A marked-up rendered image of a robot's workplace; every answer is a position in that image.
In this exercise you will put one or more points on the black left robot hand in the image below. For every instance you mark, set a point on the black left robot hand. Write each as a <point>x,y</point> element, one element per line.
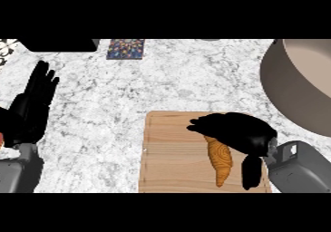
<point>30,99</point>

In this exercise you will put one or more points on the large grey-brown pot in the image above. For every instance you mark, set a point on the large grey-brown pot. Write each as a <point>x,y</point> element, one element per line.
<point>301,84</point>

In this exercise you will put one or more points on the colourful patterned box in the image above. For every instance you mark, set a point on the colourful patterned box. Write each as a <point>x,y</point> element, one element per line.
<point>124,49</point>

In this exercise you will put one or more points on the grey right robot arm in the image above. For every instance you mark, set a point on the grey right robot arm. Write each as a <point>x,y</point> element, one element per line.
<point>301,167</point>

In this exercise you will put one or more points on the pale wooden cutting board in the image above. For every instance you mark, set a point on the pale wooden cutting board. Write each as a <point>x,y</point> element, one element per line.
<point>176,154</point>

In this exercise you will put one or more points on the golden brown croissant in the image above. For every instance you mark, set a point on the golden brown croissant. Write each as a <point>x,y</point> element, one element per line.
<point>219,160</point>

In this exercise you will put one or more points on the black and white patterned tile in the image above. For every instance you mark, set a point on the black and white patterned tile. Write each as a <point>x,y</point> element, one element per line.
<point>3,53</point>

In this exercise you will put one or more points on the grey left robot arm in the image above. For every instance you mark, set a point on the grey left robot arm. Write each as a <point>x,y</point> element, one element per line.
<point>14,169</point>

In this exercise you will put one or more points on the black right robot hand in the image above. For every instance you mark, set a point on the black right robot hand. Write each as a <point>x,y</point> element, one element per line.
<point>242,130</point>

